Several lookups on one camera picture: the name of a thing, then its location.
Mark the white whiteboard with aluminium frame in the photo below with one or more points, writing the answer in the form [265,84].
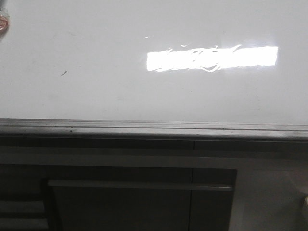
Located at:
[170,68]

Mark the white marker with red magnet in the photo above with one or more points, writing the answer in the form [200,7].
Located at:
[4,22]

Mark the dark cabinet with white rails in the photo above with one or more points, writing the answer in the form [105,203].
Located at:
[76,184]

